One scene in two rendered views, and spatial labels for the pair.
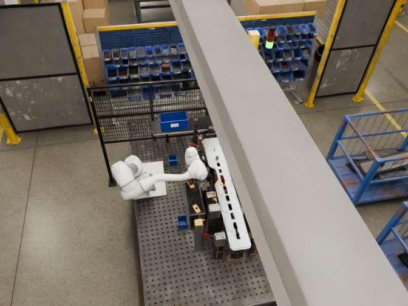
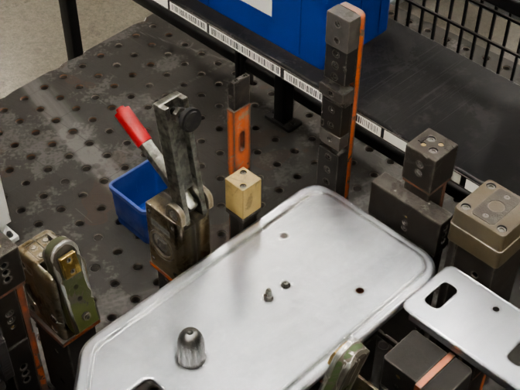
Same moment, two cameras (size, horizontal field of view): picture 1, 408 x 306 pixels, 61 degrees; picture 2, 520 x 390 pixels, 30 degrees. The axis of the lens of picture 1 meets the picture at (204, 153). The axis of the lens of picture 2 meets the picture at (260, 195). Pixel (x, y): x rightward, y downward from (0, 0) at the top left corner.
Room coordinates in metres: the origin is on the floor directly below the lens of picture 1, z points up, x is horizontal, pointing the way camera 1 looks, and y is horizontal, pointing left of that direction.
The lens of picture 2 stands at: (2.19, -0.74, 1.91)
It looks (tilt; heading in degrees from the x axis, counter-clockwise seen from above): 44 degrees down; 56
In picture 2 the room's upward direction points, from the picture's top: 1 degrees clockwise
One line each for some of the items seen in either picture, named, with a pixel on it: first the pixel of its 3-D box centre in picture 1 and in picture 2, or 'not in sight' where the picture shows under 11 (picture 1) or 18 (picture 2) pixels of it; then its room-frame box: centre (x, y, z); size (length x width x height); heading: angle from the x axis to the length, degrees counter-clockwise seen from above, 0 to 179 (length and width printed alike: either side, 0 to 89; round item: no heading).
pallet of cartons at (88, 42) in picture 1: (79, 52); not in sight; (5.28, 2.18, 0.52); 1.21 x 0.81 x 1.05; 18
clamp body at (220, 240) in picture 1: (218, 246); not in sight; (1.55, -0.17, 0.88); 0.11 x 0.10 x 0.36; 102
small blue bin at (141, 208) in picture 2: (172, 159); (151, 202); (2.69, 0.35, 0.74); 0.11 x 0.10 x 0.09; 12
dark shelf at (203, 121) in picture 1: (190, 124); (374, 68); (3.00, 0.17, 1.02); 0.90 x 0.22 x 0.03; 102
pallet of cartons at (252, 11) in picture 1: (277, 31); not in sight; (6.04, -1.24, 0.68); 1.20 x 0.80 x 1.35; 106
